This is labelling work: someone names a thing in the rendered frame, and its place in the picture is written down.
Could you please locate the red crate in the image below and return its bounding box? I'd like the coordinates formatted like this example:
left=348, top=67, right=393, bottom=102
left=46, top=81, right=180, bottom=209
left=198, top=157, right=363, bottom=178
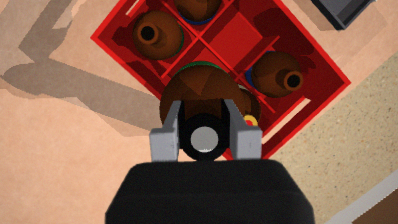
left=112, top=0, right=351, bottom=159

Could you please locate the grey square tray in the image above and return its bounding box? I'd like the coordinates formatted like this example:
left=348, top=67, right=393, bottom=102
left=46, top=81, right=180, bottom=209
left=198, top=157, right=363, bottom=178
left=311, top=0, right=374, bottom=30

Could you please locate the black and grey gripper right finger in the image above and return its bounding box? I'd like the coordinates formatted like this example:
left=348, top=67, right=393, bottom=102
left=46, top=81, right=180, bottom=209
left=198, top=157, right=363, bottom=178
left=221, top=99, right=262, bottom=160

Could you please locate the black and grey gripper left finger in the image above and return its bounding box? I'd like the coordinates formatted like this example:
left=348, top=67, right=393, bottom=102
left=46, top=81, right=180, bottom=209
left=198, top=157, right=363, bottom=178
left=149, top=100, right=185, bottom=162

